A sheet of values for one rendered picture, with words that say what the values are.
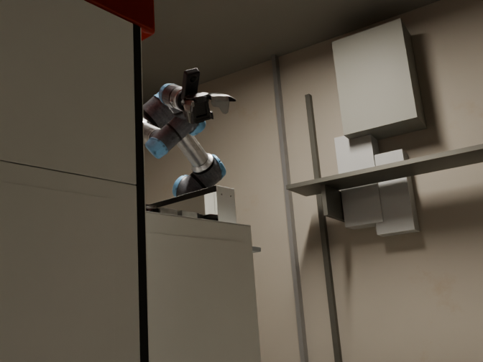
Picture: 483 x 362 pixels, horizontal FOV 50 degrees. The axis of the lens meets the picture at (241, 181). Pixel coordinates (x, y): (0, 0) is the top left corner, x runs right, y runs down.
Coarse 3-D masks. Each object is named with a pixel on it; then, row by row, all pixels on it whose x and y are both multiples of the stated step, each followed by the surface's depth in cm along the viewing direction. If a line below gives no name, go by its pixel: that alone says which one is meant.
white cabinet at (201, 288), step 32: (160, 224) 143; (192, 224) 153; (224, 224) 164; (160, 256) 140; (192, 256) 150; (224, 256) 160; (160, 288) 138; (192, 288) 147; (224, 288) 157; (160, 320) 136; (192, 320) 144; (224, 320) 154; (256, 320) 166; (160, 352) 133; (192, 352) 142; (224, 352) 151; (256, 352) 163
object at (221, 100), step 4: (212, 96) 157; (216, 96) 156; (220, 96) 156; (224, 96) 155; (228, 96) 154; (212, 100) 157; (216, 100) 157; (220, 100) 157; (224, 100) 156; (228, 100) 155; (232, 100) 154; (212, 104) 159; (216, 104) 159; (220, 104) 158; (224, 104) 157; (228, 104) 157; (220, 108) 159; (224, 108) 158; (228, 108) 158; (224, 112) 159
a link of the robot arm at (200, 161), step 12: (156, 96) 211; (144, 108) 210; (156, 108) 209; (168, 108) 211; (156, 120) 210; (168, 120) 213; (180, 144) 225; (192, 144) 226; (192, 156) 229; (204, 156) 233; (192, 168) 237; (204, 168) 234; (216, 168) 238; (204, 180) 237; (216, 180) 240
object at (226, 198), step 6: (216, 186) 175; (216, 192) 174; (222, 192) 176; (228, 192) 179; (222, 198) 176; (228, 198) 178; (234, 198) 181; (222, 204) 175; (228, 204) 177; (234, 204) 180; (222, 210) 174; (228, 210) 177; (234, 210) 179; (222, 216) 174; (228, 216) 176; (234, 216) 179; (234, 222) 178
